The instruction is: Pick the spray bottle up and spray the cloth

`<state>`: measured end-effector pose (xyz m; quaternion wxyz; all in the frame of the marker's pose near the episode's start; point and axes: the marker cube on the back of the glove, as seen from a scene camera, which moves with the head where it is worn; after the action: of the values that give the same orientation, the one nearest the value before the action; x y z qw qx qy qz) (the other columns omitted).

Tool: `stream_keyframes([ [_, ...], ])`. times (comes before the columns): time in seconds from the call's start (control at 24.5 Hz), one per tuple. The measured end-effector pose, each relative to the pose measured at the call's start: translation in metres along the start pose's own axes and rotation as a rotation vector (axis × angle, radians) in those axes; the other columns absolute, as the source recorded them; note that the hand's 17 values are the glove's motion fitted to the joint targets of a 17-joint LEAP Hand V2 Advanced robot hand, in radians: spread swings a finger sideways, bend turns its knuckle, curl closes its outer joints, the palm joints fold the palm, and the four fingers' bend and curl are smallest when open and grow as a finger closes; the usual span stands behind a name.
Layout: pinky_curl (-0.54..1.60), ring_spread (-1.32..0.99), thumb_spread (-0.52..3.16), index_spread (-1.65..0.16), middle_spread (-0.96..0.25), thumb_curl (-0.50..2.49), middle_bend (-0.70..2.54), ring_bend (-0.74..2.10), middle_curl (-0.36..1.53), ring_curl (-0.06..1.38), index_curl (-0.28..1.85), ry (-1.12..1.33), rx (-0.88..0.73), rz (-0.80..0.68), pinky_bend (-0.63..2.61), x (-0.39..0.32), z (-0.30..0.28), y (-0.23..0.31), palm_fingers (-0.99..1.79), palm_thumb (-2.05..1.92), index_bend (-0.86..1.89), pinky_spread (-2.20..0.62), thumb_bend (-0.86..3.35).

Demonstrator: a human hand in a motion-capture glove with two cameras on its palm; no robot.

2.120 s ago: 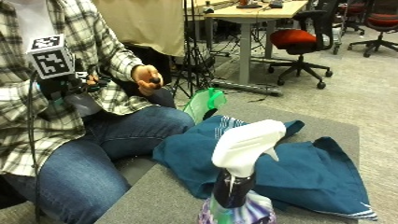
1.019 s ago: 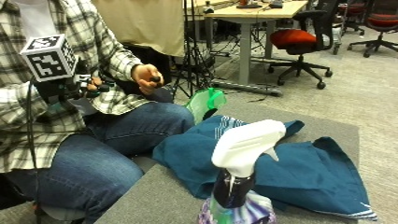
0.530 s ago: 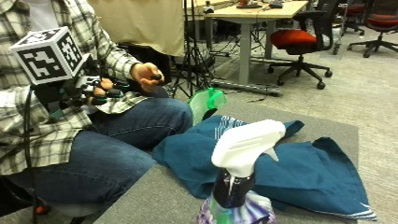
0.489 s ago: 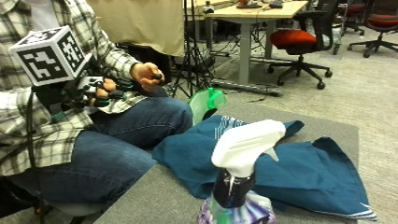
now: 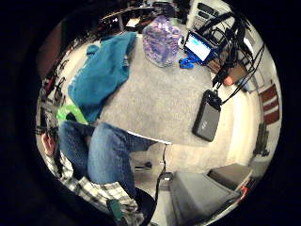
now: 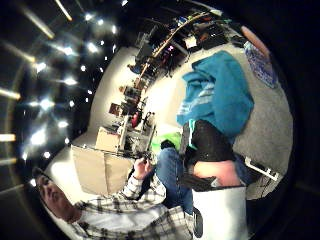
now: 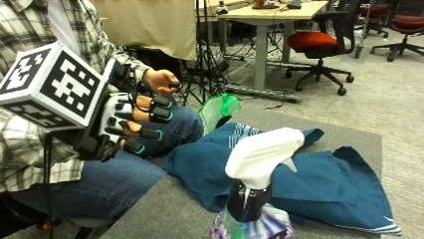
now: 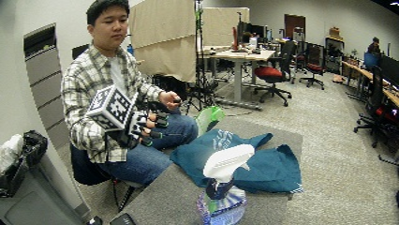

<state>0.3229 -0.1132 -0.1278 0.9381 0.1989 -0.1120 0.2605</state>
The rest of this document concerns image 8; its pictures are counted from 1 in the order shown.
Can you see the small black object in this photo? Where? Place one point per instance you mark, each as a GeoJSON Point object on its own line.
{"type": "Point", "coordinates": [177, 100]}

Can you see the green and white plastic object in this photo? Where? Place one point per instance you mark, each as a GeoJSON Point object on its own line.
{"type": "Point", "coordinates": [209, 117]}

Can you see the white marker cube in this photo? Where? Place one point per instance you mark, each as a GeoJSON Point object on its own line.
{"type": "Point", "coordinates": [110, 107]}

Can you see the black tripod stand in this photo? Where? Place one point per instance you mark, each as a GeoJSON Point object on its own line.
{"type": "Point", "coordinates": [199, 62]}

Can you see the the person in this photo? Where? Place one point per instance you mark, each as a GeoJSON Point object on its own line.
{"type": "Point", "coordinates": [103, 81]}

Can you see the large beige partition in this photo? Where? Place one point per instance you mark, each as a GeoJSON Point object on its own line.
{"type": "Point", "coordinates": [163, 37]}

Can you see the dark blue chair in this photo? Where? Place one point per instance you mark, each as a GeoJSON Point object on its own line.
{"type": "Point", "coordinates": [85, 170]}

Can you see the light wooden desk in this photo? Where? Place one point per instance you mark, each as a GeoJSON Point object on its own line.
{"type": "Point", "coordinates": [242, 57]}

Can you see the red object on desk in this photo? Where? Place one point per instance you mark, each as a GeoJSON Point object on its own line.
{"type": "Point", "coordinates": [234, 39]}

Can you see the red seat office chair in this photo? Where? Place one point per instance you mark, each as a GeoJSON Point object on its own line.
{"type": "Point", "coordinates": [271, 75]}
{"type": "Point", "coordinates": [314, 67]}

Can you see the small beige partition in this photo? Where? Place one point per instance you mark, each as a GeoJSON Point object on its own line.
{"type": "Point", "coordinates": [222, 26]}

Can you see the white trigger spray bottle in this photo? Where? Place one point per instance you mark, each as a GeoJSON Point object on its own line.
{"type": "Point", "coordinates": [223, 193]}

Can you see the teal cloth bag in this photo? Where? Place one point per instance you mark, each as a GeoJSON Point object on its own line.
{"type": "Point", "coordinates": [266, 168]}

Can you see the black computer monitor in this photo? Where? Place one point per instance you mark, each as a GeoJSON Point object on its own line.
{"type": "Point", "coordinates": [252, 31]}

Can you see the black trash bag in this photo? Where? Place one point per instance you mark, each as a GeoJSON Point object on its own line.
{"type": "Point", "coordinates": [30, 146]}

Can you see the black phone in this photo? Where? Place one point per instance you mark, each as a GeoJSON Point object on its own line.
{"type": "Point", "coordinates": [122, 220]}

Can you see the white plastic bag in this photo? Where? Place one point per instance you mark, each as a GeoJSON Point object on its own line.
{"type": "Point", "coordinates": [9, 153]}

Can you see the grey cabinet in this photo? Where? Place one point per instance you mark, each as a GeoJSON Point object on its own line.
{"type": "Point", "coordinates": [37, 203]}

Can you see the brown door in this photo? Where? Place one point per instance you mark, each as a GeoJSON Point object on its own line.
{"type": "Point", "coordinates": [294, 23]}

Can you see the black cabinet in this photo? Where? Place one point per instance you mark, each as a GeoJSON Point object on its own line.
{"type": "Point", "coordinates": [334, 54]}

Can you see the cardboard box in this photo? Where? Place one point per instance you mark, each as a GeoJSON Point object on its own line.
{"type": "Point", "coordinates": [334, 33]}

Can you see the long wooden desk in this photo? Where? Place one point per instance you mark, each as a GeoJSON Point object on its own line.
{"type": "Point", "coordinates": [365, 75]}

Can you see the black office chair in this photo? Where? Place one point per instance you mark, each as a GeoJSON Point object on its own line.
{"type": "Point", "coordinates": [375, 106]}

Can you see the blue screen monitor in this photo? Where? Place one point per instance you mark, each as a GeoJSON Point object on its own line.
{"type": "Point", "coordinates": [369, 61]}

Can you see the large black monitor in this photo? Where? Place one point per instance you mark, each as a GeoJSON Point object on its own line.
{"type": "Point", "coordinates": [389, 70]}

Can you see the grey wall panel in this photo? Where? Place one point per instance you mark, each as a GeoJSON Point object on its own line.
{"type": "Point", "coordinates": [45, 81]}

